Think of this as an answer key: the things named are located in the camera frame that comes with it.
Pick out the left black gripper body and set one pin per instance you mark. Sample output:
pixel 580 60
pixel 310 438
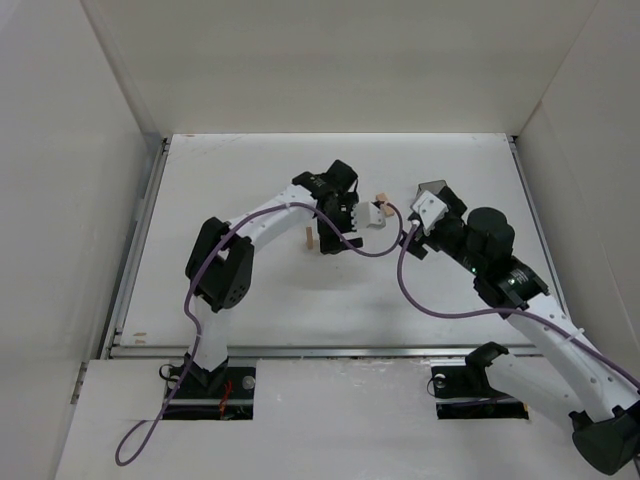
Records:
pixel 338 232

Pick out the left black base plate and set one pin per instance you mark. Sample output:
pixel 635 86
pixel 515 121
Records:
pixel 224 394

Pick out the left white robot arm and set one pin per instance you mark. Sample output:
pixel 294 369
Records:
pixel 221 262

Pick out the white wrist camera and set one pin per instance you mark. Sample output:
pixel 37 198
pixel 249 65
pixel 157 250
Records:
pixel 367 215
pixel 426 210

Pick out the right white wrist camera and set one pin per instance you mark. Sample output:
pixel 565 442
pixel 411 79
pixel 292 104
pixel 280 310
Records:
pixel 426 210

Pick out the smoky transparent plastic box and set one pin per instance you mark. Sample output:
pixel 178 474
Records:
pixel 433 187

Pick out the wood block two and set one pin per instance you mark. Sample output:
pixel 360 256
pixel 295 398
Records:
pixel 384 207

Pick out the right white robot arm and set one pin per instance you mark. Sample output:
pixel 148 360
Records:
pixel 593 399

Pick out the wood block one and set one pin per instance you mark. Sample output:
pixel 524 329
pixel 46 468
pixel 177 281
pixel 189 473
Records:
pixel 309 238

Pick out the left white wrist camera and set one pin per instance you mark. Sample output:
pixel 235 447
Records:
pixel 367 215

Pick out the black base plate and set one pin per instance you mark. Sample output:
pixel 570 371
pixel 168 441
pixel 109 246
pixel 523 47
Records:
pixel 462 394
pixel 224 394

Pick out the aluminium rail front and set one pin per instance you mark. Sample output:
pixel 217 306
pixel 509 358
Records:
pixel 291 352

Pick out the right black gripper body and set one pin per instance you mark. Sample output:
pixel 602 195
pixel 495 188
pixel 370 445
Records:
pixel 417 239

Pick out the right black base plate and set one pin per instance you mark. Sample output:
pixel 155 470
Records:
pixel 462 394

